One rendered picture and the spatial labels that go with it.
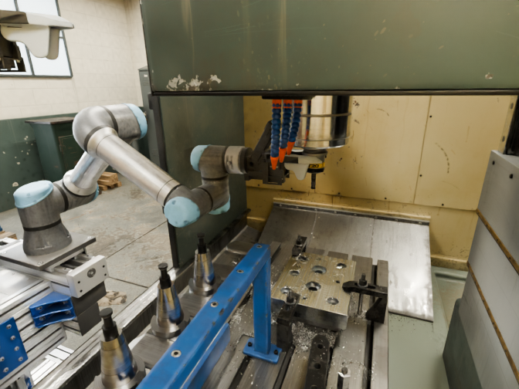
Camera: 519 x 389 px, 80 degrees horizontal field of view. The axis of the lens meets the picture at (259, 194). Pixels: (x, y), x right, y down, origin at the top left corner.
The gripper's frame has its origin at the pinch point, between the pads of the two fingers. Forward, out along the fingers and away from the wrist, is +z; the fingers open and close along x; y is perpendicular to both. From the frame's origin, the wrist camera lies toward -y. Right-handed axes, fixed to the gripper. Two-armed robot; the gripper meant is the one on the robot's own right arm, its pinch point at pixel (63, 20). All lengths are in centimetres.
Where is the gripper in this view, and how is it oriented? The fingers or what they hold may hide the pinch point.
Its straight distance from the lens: 61.1
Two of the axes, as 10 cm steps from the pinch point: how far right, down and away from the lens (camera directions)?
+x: 1.5, 3.3, -9.3
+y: 0.1, 9.4, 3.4
